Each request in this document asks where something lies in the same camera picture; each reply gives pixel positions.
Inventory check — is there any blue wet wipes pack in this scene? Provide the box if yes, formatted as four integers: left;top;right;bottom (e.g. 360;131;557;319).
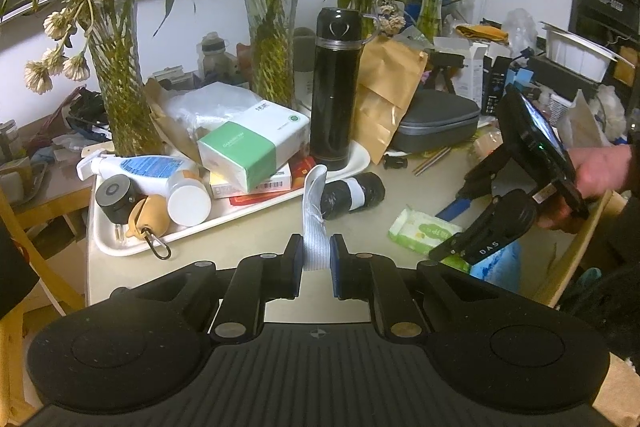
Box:
470;242;522;294

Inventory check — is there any grey white cloth strip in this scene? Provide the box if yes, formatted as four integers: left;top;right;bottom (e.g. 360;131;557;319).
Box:
302;165;331;271

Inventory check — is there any green wet wipes pack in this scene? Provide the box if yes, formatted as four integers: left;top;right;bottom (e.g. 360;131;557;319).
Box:
387;208;462;256

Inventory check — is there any black garbage bag roll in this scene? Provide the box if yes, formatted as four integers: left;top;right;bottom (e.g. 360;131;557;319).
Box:
320;172;385;220

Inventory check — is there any person right hand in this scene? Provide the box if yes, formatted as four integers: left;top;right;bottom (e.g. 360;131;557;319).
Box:
537;144;639;234

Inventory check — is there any black product box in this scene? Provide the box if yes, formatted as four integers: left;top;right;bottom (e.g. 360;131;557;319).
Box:
482;55;511;116

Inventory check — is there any grey zip case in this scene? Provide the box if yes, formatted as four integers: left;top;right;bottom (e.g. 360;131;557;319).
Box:
390;89;480;154

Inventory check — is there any white product box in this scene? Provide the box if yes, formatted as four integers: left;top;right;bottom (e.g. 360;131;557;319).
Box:
434;37;488;107

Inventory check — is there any small black clip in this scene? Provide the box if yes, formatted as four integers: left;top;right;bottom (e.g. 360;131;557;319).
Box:
383;155;408;170

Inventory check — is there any white plastic tub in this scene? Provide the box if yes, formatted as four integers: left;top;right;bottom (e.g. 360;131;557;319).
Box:
542;22;630;83

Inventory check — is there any white pill bottle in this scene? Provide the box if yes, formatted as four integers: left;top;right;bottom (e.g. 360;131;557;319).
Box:
167;170;212;227

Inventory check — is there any yellow cloth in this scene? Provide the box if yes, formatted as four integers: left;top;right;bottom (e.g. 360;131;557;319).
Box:
456;25;509;43

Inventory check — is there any tan pouch with carabiner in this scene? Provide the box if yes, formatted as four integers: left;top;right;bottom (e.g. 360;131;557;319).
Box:
126;194;171;260

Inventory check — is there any green white tissue box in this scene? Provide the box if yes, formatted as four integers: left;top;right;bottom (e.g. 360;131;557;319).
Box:
198;101;310;192

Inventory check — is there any brown paper bag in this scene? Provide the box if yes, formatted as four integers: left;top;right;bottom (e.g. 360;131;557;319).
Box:
352;36;428;164

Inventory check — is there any glass vase bamboo far right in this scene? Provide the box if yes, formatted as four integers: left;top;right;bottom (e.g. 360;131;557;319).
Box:
416;0;442;41

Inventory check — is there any blue white spray bottle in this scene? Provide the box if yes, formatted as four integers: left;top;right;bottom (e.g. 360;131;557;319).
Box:
76;150;200;196

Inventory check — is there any white serving tray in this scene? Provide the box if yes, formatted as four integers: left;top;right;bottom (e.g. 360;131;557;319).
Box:
88;141;370;257

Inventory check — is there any black round speaker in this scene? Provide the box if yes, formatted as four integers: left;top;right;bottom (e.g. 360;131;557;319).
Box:
96;174;142;225

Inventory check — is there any glass vase with bamboo left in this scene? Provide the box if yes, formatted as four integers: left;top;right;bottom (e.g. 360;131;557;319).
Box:
88;0;164;157

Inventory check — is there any glass vase with bamboo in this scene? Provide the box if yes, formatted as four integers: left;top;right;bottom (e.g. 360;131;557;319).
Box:
244;0;298;108
88;0;164;157
349;0;381;38

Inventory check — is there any black thermos bottle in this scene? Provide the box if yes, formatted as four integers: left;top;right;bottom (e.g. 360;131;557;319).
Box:
310;8;363;171

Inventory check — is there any wooden chair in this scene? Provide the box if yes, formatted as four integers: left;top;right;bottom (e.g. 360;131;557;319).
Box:
1;197;85;426

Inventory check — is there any glass vase with bamboo right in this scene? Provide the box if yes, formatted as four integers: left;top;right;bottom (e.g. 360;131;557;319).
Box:
349;0;381;38

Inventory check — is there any glass vase with bamboo centre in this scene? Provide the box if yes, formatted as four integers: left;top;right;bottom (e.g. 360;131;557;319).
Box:
244;0;298;108

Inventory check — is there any rainbow ribbon cable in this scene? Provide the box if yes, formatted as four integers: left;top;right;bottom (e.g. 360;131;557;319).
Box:
412;146;454;177

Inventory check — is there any small black tripod camera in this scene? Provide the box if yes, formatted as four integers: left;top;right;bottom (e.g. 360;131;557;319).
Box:
425;52;464;94

